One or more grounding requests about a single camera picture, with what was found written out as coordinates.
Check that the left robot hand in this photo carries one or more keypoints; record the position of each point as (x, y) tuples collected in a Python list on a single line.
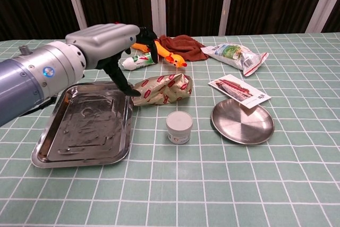
[(106, 43)]

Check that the gold red snack bag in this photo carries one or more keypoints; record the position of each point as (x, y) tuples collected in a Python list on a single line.
[(164, 91)]

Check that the small white-lidded jar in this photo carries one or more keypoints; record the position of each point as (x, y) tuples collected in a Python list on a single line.
[(179, 123)]

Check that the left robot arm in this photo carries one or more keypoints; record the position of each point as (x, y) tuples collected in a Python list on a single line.
[(26, 78)]

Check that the silver green snack bag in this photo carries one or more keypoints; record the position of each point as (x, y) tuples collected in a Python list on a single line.
[(233, 54)]

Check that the white green tube bottle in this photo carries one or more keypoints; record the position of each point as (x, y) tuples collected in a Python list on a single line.
[(135, 63)]

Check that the yellow rubber chicken toy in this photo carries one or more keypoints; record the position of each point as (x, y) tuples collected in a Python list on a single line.
[(172, 58)]

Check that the brown cloth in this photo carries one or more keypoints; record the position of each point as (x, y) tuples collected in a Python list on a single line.
[(186, 47)]

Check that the rectangular steel tray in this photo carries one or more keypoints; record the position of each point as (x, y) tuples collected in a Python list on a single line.
[(87, 131)]

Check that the photo postcard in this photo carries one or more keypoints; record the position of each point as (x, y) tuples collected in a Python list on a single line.
[(236, 88)]

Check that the green checked tablecloth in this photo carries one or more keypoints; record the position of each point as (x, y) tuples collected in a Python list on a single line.
[(170, 184)]

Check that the round steel plate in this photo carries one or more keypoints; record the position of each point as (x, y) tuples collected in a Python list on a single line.
[(239, 126)]

